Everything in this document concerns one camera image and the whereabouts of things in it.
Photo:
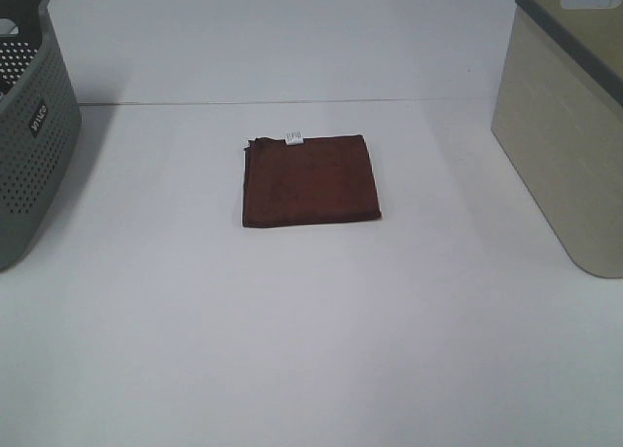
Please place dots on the grey perforated plastic basket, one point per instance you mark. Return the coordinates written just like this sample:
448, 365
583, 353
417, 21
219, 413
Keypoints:
40, 124

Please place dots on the brown towel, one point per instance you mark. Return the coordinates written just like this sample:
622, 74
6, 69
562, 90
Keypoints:
324, 180

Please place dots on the beige basket with grey rim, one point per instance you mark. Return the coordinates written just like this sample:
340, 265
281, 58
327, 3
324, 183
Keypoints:
558, 118

